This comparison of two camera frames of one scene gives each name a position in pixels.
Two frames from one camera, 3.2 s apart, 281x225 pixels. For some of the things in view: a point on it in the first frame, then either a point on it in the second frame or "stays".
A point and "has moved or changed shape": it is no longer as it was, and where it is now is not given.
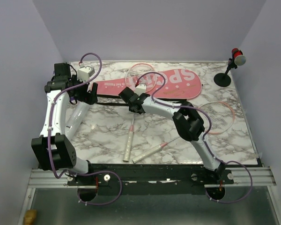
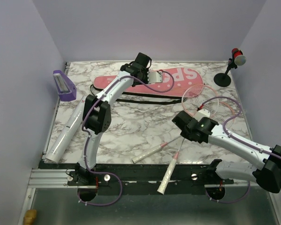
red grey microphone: (240, 59) stays
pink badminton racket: (138, 74) has moved or changed shape
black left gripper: (90, 98) -> (145, 72)
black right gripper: (129, 109) -> (184, 134)
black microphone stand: (223, 79) stays
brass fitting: (29, 217) stays
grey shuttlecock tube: (77, 116) stays
